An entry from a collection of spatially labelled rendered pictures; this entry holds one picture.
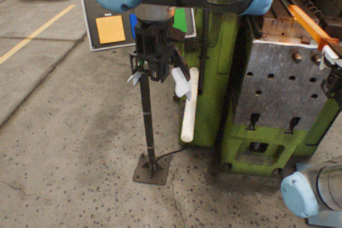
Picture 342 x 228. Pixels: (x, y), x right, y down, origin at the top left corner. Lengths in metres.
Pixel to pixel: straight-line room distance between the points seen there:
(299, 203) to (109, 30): 0.63
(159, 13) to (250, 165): 1.20
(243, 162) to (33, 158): 1.38
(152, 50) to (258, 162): 1.13
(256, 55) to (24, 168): 1.56
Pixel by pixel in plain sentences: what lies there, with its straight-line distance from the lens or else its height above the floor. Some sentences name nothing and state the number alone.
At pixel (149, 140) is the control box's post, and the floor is 0.31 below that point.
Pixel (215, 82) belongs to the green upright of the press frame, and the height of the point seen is 0.56.
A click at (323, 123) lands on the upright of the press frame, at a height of 0.33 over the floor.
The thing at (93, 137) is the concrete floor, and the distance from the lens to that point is 1.77.
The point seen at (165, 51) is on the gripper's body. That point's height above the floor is 1.07.
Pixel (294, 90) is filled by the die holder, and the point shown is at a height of 0.71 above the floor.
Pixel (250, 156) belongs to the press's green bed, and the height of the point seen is 0.16.
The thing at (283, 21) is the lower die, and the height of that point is 0.98.
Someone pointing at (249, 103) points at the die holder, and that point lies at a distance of 1.09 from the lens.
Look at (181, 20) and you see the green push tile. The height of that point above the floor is 1.01.
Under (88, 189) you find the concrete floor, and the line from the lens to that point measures 1.54.
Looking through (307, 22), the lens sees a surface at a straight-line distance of 0.87.
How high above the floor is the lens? 1.30
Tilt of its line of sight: 41 degrees down
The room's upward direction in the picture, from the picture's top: straight up
